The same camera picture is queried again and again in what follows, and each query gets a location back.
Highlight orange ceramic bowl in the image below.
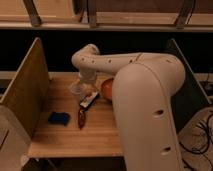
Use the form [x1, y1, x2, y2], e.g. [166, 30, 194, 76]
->
[101, 78, 113, 101]

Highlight blue cloth object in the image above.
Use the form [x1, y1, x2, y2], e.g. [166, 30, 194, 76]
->
[48, 112, 70, 126]

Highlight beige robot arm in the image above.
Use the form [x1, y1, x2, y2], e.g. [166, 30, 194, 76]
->
[71, 44, 185, 171]

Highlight wooden shelf rail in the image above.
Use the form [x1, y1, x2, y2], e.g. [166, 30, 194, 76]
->
[0, 0, 213, 32]

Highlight red handled knife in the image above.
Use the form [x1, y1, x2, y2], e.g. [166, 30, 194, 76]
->
[78, 91, 99, 129]

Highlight dark right side panel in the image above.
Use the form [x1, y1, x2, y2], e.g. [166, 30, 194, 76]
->
[165, 39, 213, 135]

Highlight wooden left side panel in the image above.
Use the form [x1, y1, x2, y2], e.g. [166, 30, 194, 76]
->
[0, 38, 50, 141]

